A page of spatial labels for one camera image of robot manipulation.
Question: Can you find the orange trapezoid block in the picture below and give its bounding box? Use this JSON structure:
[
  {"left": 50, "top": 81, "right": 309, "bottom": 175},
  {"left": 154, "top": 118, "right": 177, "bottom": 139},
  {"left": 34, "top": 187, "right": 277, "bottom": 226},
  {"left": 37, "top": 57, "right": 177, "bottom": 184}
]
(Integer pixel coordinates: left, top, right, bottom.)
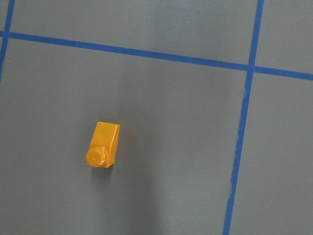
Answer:
[{"left": 86, "top": 122, "right": 120, "bottom": 168}]

